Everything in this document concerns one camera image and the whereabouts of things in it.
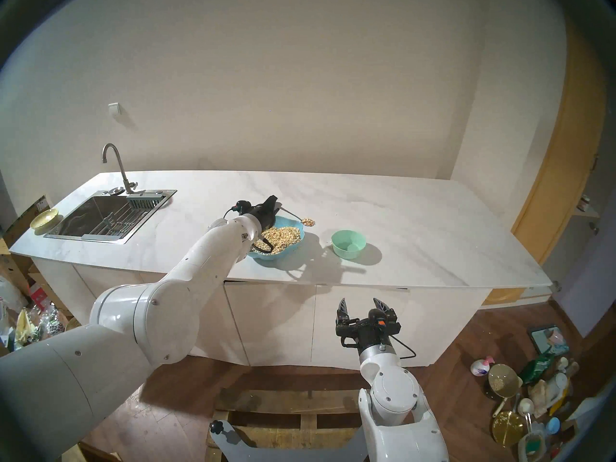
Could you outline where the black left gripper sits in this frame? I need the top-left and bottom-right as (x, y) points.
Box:
(250, 203), (278, 232)

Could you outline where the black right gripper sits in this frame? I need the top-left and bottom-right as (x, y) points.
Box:
(335, 297), (402, 355)

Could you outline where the metal spoon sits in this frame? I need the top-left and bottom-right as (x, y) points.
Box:
(278, 206), (316, 227)

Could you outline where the blue flower-shaped bowl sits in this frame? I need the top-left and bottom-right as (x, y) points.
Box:
(245, 216), (305, 261)

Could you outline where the small mint green bowl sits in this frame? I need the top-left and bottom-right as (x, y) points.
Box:
(331, 230), (367, 260)

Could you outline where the large oat flake pile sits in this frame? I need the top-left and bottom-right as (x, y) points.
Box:
(250, 227), (302, 254)

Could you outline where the white counter cabinet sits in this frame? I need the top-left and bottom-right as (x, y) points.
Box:
(31, 259), (491, 370)

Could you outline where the wooden pallet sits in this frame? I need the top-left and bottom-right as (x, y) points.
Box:
(207, 389), (371, 449)

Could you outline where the metal sink drain rack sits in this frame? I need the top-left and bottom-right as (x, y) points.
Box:
(89, 210), (149, 237)

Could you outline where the curved metal faucet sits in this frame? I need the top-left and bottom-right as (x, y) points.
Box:
(102, 143), (139, 194)

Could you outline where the stainless steel sink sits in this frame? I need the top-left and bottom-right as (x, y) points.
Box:
(43, 189), (177, 244)

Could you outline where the green snack bag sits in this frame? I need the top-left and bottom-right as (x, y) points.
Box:
(519, 353), (554, 385)

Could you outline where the black framed tablet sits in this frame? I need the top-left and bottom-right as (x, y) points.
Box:
(527, 325), (568, 357)

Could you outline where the gold round plate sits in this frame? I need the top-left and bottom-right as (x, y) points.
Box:
(491, 411), (525, 448)

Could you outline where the pale yellow dish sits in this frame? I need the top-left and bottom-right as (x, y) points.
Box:
(30, 207), (59, 231)

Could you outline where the brown cardboard box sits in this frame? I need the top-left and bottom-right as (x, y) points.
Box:
(0, 195), (49, 283)

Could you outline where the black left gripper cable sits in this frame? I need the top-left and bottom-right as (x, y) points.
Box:
(226, 202), (277, 256)

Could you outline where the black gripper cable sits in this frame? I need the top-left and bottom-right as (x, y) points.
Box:
(226, 202), (277, 256)
(390, 335), (417, 360)

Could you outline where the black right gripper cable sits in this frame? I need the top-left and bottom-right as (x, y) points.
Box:
(390, 335), (417, 360)

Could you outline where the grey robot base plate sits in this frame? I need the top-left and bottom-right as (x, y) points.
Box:
(209, 420), (369, 462)

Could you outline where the wooden door frame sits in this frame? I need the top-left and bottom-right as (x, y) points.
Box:
(484, 28), (607, 305)

